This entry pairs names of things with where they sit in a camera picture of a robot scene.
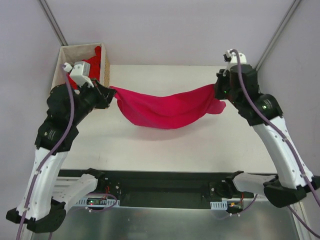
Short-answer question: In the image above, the magenta t shirt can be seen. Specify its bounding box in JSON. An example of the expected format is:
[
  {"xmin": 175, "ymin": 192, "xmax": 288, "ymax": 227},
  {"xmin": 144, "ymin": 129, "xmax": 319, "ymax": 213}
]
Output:
[{"xmin": 111, "ymin": 84, "xmax": 226, "ymax": 130}]

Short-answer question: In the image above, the wicker laundry basket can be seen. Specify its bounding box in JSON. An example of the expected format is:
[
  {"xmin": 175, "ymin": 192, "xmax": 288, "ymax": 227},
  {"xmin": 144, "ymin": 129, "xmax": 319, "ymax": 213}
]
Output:
[{"xmin": 50, "ymin": 41, "xmax": 111, "ymax": 92}]

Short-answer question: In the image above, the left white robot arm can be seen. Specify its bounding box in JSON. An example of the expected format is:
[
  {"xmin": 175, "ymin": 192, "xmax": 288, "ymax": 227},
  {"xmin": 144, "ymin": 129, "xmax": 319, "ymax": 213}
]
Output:
[{"xmin": 6, "ymin": 79, "xmax": 117, "ymax": 234}]

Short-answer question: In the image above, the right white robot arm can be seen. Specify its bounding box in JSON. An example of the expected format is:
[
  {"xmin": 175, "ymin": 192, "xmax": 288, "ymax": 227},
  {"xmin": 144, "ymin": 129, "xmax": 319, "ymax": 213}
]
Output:
[{"xmin": 214, "ymin": 64, "xmax": 320, "ymax": 208}]

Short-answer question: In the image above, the red t shirt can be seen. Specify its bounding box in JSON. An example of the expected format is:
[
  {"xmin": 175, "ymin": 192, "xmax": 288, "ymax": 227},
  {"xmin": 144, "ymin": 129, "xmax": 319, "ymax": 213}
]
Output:
[{"xmin": 69, "ymin": 45, "xmax": 102, "ymax": 90}]

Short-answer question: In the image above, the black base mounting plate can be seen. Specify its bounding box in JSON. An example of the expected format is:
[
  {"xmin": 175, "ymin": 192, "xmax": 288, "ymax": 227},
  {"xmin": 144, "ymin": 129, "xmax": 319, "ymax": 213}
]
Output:
[{"xmin": 59, "ymin": 169, "xmax": 273, "ymax": 208}]

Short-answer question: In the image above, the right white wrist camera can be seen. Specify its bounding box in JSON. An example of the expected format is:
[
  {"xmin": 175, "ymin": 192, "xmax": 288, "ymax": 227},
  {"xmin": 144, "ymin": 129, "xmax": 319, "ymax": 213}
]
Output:
[{"xmin": 223, "ymin": 49, "xmax": 247, "ymax": 67}]

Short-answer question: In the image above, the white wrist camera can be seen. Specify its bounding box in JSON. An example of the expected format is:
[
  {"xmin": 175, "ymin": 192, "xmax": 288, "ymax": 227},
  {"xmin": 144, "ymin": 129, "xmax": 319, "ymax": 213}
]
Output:
[
  {"xmin": 223, "ymin": 49, "xmax": 247, "ymax": 67},
  {"xmin": 62, "ymin": 61, "xmax": 94, "ymax": 89}
]

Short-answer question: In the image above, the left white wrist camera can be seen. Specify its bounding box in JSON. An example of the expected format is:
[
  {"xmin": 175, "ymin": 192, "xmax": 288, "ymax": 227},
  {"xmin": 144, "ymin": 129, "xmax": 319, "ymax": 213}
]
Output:
[{"xmin": 62, "ymin": 61, "xmax": 94, "ymax": 89}]

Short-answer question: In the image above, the left aluminium frame post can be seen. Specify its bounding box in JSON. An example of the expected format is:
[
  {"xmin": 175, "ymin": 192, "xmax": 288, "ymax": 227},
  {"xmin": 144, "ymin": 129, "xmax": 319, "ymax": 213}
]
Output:
[{"xmin": 37, "ymin": 0, "xmax": 68, "ymax": 46}]

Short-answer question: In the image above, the aluminium frame post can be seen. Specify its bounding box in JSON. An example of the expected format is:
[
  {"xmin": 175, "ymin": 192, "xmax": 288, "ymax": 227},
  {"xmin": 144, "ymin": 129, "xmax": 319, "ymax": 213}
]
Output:
[
  {"xmin": 255, "ymin": 0, "xmax": 304, "ymax": 72},
  {"xmin": 37, "ymin": 0, "xmax": 68, "ymax": 46}
]

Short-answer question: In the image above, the left white cable duct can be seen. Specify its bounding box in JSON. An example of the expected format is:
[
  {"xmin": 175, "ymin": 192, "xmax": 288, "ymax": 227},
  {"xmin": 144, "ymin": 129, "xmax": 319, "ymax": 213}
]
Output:
[{"xmin": 74, "ymin": 197, "xmax": 120, "ymax": 208}]

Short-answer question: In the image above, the white cable duct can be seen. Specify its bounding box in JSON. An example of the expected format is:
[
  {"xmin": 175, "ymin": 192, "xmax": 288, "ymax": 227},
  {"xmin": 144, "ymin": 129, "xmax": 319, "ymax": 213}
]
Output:
[
  {"xmin": 74, "ymin": 197, "xmax": 120, "ymax": 208},
  {"xmin": 210, "ymin": 200, "xmax": 228, "ymax": 211}
]

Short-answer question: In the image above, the right aluminium frame post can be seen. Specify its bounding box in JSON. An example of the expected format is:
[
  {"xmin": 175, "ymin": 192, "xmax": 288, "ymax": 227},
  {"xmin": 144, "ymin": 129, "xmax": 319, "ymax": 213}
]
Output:
[{"xmin": 255, "ymin": 0, "xmax": 304, "ymax": 72}]

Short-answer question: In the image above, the right white cable duct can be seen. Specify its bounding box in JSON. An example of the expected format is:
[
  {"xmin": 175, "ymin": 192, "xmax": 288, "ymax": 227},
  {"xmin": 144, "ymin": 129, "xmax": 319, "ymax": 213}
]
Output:
[{"xmin": 210, "ymin": 200, "xmax": 228, "ymax": 211}]

